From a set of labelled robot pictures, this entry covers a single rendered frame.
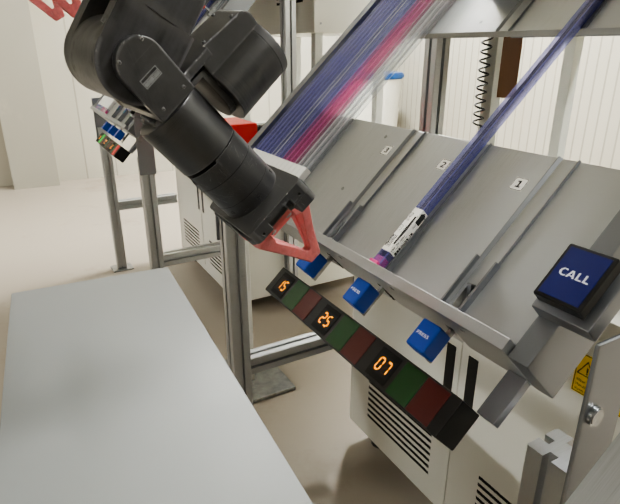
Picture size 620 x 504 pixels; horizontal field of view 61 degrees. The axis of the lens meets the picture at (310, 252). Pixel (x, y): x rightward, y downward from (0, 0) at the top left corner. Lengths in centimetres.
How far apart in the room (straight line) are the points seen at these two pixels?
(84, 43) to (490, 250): 39
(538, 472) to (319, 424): 104
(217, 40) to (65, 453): 39
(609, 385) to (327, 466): 101
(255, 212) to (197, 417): 23
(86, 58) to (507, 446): 85
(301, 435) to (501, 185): 103
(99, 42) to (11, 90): 389
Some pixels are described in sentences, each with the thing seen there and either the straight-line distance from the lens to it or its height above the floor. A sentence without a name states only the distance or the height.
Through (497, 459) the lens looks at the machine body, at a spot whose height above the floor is 29.
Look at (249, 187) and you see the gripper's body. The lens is 45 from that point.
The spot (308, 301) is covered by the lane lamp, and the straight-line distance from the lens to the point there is 65.
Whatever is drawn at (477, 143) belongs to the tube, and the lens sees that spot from 63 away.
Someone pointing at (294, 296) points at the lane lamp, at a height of 66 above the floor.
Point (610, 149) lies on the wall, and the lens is 358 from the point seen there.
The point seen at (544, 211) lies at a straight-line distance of 55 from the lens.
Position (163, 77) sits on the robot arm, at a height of 93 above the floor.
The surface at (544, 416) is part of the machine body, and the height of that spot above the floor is 43.
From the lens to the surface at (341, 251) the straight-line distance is 61.
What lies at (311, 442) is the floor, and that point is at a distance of 145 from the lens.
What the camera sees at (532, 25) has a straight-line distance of 79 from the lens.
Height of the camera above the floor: 95
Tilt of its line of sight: 21 degrees down
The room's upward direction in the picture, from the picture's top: straight up
